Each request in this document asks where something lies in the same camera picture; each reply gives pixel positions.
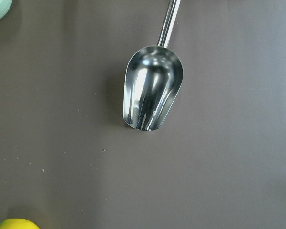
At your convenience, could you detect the steel ice scoop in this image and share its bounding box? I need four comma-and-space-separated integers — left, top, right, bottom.
123, 0, 183, 131

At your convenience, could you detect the whole yellow lemon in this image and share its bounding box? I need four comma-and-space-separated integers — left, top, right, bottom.
0, 218, 40, 229

